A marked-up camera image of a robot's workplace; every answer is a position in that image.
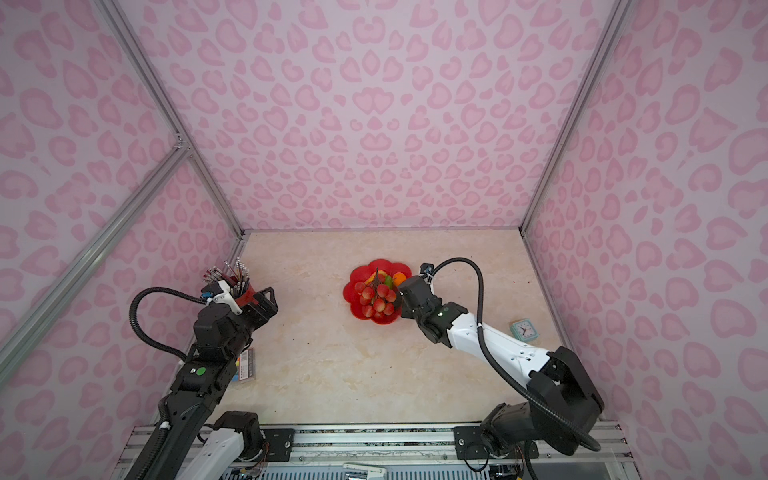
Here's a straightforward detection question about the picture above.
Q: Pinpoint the colourful marker pack left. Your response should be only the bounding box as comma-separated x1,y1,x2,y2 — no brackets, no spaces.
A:
233,348,255,382

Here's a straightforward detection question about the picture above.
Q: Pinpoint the red flower-shaped fruit bowl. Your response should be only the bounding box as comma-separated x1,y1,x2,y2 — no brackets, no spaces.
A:
343,259,412,325

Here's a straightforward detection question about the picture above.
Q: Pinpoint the small fake orange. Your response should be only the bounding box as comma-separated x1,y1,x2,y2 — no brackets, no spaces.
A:
392,272,408,287

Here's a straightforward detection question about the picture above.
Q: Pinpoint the bundle of pencils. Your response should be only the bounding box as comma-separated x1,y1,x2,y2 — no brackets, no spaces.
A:
202,258,250,298

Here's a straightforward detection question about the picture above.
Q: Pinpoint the yellow fake mango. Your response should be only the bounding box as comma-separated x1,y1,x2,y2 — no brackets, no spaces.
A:
350,267,388,283

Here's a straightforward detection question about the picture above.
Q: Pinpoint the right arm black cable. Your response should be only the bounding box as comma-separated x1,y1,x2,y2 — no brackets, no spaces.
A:
419,256,602,454

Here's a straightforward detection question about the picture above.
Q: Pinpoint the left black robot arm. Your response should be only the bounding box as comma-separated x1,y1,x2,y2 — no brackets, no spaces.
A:
127,286,279,479

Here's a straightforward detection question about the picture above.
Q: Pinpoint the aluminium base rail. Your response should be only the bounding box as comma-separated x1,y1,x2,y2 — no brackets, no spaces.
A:
111,421,640,479

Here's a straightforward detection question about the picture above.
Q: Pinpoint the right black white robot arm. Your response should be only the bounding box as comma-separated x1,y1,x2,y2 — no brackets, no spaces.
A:
399,276,605,458

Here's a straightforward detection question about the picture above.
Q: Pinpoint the small teal alarm clock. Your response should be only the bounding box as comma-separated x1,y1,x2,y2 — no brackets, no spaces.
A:
509,318,539,343

